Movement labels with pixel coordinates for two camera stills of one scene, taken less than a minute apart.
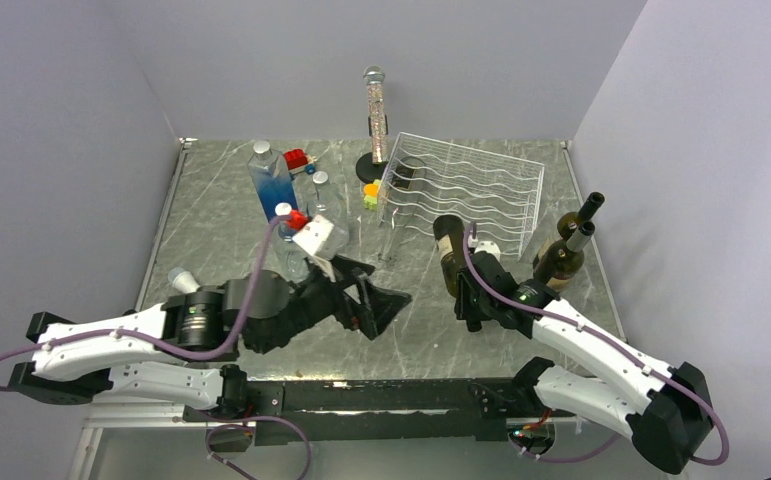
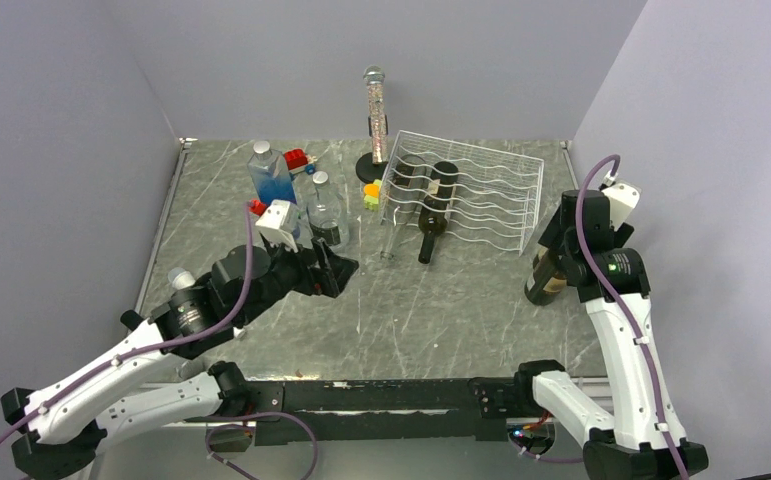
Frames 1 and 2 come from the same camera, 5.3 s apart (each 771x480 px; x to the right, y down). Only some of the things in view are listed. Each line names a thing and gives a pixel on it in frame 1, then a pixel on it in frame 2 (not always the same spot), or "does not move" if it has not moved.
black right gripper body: (471, 305) to (622, 234)
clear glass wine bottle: (408, 178) does not move
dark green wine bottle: (450, 238) to (434, 213)
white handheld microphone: (183, 280) does not move
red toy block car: (296, 160) does not move
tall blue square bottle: (271, 179) does not move
